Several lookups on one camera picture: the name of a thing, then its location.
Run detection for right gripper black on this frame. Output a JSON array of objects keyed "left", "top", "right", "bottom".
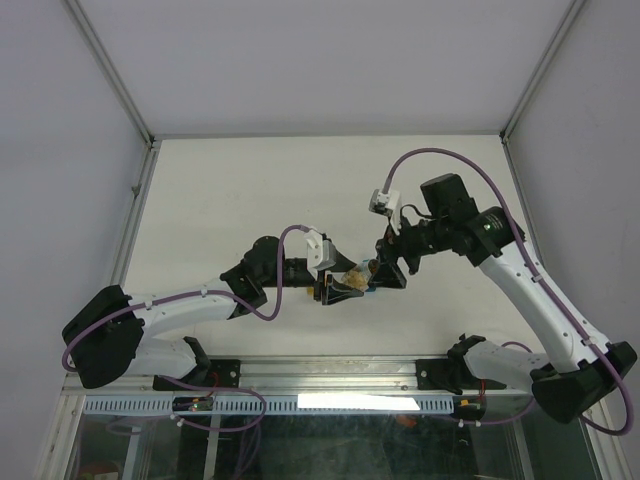
[{"left": 368, "top": 212, "right": 451, "bottom": 290}]

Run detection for clear bottle yellow capsules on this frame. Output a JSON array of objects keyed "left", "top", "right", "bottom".
[{"left": 340, "top": 259, "right": 379, "bottom": 292}]

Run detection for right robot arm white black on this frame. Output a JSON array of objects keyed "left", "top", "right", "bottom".
[{"left": 369, "top": 174, "right": 638, "bottom": 424}]

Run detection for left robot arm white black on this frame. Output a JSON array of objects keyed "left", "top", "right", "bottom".
[{"left": 62, "top": 228, "right": 368, "bottom": 389}]

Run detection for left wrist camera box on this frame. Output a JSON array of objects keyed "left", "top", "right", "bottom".
[{"left": 304, "top": 228, "right": 337, "bottom": 275}]

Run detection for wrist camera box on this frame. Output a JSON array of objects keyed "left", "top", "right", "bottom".
[
  {"left": 304, "top": 228, "right": 337, "bottom": 275},
  {"left": 368, "top": 189, "right": 402, "bottom": 234}
]

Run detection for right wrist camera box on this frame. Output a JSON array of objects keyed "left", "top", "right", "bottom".
[{"left": 368, "top": 189, "right": 402, "bottom": 234}]

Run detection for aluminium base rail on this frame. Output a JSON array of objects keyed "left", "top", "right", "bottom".
[{"left": 62, "top": 353, "right": 541, "bottom": 401}]

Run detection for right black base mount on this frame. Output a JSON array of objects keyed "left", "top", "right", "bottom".
[{"left": 415, "top": 335, "right": 486, "bottom": 395}]

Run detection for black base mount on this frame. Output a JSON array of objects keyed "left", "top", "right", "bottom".
[
  {"left": 176, "top": 336, "right": 241, "bottom": 388},
  {"left": 415, "top": 335, "right": 486, "bottom": 395}
]

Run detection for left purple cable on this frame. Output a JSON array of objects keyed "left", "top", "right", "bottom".
[{"left": 61, "top": 224, "right": 314, "bottom": 371}]

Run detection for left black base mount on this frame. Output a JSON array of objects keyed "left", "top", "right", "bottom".
[{"left": 176, "top": 336, "right": 241, "bottom": 388}]

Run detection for left aluminium frame post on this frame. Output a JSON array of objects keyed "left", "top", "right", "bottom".
[{"left": 64, "top": 0, "right": 154, "bottom": 144}]

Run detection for aluminium frame post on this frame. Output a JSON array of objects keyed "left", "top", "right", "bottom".
[
  {"left": 64, "top": 0, "right": 154, "bottom": 144},
  {"left": 500, "top": 0, "right": 589, "bottom": 142}
]

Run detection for grey slotted cable duct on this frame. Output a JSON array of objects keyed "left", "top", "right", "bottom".
[{"left": 84, "top": 394, "right": 454, "bottom": 417}]

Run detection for right aluminium frame post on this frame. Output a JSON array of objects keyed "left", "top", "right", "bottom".
[{"left": 500, "top": 0, "right": 589, "bottom": 142}]

